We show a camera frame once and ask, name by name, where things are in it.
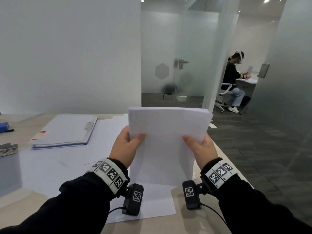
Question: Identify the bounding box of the person's left hand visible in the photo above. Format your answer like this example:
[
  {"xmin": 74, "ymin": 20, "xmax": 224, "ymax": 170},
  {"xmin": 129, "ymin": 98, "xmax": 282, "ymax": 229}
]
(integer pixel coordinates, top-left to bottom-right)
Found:
[{"xmin": 109, "ymin": 126, "xmax": 146, "ymax": 168}]

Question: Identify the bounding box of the person's right hand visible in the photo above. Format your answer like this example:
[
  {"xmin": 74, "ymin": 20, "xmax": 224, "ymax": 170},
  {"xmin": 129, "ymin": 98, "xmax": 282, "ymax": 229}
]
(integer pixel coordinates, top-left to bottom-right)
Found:
[{"xmin": 183, "ymin": 134, "xmax": 219, "ymax": 171}]

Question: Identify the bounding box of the white paper stack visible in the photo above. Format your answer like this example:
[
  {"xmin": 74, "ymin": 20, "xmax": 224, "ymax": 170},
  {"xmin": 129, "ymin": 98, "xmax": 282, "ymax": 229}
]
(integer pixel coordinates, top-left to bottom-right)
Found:
[
  {"xmin": 128, "ymin": 106, "xmax": 214, "ymax": 187},
  {"xmin": 31, "ymin": 114, "xmax": 97, "ymax": 146}
]

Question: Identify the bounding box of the stack of folders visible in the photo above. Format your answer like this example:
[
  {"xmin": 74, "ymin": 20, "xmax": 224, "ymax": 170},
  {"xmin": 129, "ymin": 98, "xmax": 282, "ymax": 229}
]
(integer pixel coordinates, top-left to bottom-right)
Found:
[{"xmin": 31, "ymin": 114, "xmax": 98, "ymax": 147}]

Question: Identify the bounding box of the pile of white paper sheets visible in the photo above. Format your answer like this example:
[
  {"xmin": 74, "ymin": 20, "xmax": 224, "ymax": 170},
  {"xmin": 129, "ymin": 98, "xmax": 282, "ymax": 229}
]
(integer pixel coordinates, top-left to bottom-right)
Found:
[{"xmin": 19, "ymin": 114, "xmax": 177, "ymax": 223}]

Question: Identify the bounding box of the blue folder with dark logo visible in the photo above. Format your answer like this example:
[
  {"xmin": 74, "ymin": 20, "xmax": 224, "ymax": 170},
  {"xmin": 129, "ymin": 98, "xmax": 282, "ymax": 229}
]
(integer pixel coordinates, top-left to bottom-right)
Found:
[{"xmin": 32, "ymin": 141, "xmax": 89, "ymax": 150}]

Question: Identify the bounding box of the person's left forearm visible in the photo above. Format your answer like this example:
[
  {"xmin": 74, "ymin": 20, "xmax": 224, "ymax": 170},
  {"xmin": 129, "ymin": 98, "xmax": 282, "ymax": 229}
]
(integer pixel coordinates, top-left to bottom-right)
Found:
[{"xmin": 0, "ymin": 172, "xmax": 130, "ymax": 234}]

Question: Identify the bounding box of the person's right forearm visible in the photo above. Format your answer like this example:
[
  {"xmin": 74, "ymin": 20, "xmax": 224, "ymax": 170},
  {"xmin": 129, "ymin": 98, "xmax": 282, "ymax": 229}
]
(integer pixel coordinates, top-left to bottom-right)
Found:
[{"xmin": 214, "ymin": 174, "xmax": 312, "ymax": 234}]

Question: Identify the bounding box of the white wristband with black markers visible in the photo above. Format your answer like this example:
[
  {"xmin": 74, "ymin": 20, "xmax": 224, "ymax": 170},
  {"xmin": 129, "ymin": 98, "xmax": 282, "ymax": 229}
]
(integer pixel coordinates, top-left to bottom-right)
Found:
[
  {"xmin": 200, "ymin": 159, "xmax": 238, "ymax": 190},
  {"xmin": 87, "ymin": 158, "xmax": 130, "ymax": 195}
]

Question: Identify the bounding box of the white office chair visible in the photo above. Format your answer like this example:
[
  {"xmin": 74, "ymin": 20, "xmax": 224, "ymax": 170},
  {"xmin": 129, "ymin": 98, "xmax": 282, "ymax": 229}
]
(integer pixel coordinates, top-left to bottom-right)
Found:
[{"xmin": 214, "ymin": 83, "xmax": 233, "ymax": 113}]

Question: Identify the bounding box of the dark chair behind glass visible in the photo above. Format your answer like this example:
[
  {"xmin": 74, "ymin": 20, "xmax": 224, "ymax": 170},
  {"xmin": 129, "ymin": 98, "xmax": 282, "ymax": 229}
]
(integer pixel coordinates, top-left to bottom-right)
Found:
[{"xmin": 163, "ymin": 84, "xmax": 176, "ymax": 100}]

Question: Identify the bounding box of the light gray office desk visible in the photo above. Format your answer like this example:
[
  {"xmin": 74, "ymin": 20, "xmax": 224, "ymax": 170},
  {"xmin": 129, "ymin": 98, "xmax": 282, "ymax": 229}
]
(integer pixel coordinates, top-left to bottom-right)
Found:
[{"xmin": 236, "ymin": 76, "xmax": 258, "ymax": 98}]

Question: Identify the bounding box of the gray hexagon sticker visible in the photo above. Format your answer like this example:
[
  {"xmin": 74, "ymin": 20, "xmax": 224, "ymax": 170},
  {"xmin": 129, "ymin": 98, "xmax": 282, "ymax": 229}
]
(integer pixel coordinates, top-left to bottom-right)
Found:
[{"xmin": 155, "ymin": 62, "xmax": 170, "ymax": 80}]

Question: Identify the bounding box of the frosted glass door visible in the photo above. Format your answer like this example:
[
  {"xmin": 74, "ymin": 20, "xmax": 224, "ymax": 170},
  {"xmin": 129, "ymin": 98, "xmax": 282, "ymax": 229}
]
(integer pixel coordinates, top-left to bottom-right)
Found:
[{"xmin": 141, "ymin": 0, "xmax": 240, "ymax": 110}]

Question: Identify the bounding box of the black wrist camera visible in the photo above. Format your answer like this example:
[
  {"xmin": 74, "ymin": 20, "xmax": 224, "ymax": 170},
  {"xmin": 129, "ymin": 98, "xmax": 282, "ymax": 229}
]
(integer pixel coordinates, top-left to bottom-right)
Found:
[
  {"xmin": 122, "ymin": 183, "xmax": 144, "ymax": 216},
  {"xmin": 182, "ymin": 180, "xmax": 208, "ymax": 210}
]

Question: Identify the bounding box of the white head-mounted camera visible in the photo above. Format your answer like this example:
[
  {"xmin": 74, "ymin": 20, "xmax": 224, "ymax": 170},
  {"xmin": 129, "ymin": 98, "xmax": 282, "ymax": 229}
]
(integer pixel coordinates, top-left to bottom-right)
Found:
[{"xmin": 235, "ymin": 50, "xmax": 245, "ymax": 65}]

